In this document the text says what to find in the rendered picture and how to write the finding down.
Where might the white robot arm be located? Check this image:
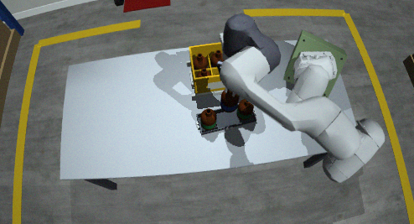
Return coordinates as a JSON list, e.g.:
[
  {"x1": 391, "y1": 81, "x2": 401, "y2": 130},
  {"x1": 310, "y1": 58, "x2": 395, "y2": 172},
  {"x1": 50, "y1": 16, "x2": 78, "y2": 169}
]
[{"x1": 220, "y1": 13, "x2": 385, "y2": 183}]

